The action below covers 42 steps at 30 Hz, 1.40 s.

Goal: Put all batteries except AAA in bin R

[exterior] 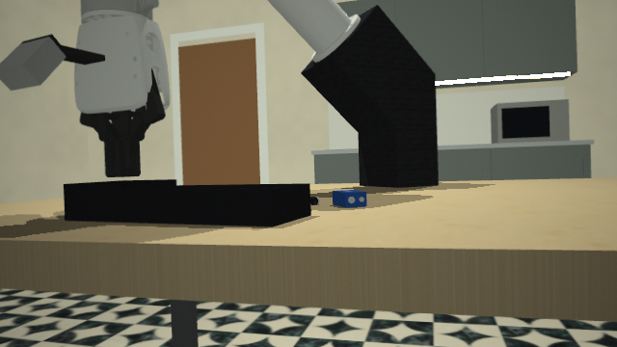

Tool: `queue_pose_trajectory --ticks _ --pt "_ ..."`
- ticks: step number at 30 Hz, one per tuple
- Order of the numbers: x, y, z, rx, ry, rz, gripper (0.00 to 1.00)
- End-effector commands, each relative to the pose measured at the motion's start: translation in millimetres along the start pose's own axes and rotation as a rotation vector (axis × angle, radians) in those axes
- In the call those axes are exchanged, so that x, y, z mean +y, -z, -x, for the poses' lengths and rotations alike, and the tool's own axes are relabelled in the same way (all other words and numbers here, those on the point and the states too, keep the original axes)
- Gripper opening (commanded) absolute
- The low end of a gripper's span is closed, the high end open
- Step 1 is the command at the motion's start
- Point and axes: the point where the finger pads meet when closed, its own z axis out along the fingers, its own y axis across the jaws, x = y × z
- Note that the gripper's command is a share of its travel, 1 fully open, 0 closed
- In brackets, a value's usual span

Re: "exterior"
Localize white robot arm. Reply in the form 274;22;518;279
0;0;361;91

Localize blue 9v battery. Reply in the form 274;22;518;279
333;190;366;208

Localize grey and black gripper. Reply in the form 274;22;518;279
74;10;170;177

